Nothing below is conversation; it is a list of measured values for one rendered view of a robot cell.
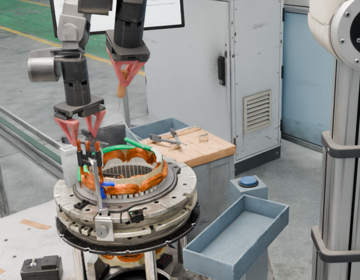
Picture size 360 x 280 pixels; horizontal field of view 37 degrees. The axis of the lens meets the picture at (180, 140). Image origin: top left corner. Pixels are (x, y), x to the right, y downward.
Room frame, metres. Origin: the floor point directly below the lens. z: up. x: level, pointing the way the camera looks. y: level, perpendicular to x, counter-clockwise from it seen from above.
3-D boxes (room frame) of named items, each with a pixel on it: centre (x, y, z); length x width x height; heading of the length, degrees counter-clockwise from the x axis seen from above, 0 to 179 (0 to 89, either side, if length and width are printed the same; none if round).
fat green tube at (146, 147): (1.15, 0.08, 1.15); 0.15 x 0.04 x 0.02; 31
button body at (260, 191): (1.18, -0.16, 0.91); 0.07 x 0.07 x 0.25; 16
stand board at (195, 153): (1.38, -0.02, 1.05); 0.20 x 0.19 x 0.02; 31
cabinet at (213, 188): (1.38, -0.02, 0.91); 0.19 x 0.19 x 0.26; 31
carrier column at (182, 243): (1.14, 0.01, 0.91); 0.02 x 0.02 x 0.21
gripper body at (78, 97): (1.18, 0.23, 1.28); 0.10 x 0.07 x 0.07; 138
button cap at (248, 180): (1.18, -0.16, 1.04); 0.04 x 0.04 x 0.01
